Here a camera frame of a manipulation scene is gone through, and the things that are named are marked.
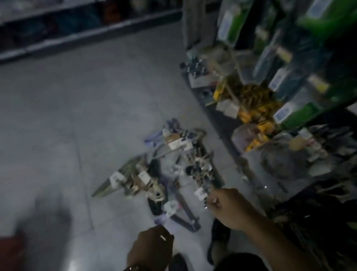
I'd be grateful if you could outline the row of hanging green packets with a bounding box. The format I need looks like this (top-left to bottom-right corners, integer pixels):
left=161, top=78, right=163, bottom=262
left=211, top=0, right=357, bottom=140

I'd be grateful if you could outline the small white-tagged metal tool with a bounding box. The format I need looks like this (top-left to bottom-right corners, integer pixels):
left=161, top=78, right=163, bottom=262
left=192, top=183, right=216, bottom=211

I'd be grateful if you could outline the pile of yellow tools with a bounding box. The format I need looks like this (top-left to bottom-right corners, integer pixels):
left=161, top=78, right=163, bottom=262
left=210, top=67, right=291, bottom=155

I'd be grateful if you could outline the dark display rack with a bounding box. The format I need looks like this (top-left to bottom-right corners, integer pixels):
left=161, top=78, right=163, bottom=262
left=170, top=0, right=357, bottom=271

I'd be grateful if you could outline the pile of tagged hand tools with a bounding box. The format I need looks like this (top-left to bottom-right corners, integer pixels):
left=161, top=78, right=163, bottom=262
left=114, top=112, right=229, bottom=227

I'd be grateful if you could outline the purple-handled garden tool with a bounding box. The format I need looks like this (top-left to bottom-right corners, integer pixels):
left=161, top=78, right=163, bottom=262
left=141, top=117, right=185, bottom=151

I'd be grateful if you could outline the grey metal shelving unit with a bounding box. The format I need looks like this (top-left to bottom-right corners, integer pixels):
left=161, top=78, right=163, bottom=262
left=0, top=0, right=195, bottom=70

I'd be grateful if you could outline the person's right hand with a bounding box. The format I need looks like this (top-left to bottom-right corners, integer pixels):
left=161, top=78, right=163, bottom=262
left=205, top=181, right=266, bottom=236

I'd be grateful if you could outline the dark long-handled tool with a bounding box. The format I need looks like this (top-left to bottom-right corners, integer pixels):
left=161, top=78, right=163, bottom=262
left=165, top=186, right=202, bottom=236

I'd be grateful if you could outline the person's left hand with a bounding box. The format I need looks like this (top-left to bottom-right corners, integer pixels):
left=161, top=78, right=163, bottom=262
left=121, top=222, right=181, bottom=271

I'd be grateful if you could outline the person's right forearm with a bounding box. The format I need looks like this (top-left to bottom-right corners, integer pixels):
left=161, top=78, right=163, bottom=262
left=242, top=208, right=328, bottom=271

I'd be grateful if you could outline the clear plastic bag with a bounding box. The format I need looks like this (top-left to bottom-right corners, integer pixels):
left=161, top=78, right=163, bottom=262
left=230, top=111, right=337, bottom=208

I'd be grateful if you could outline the row of dark-handled brushes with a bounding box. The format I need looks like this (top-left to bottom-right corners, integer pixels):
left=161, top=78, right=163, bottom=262
left=265, top=176, right=357, bottom=271

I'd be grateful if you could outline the row of goods on shelves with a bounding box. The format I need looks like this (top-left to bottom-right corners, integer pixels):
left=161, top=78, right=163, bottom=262
left=0, top=0, right=187, bottom=55

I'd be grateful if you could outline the grey pointed garden trowel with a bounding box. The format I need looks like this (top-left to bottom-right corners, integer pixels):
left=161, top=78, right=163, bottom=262
left=87, top=154, right=154, bottom=200

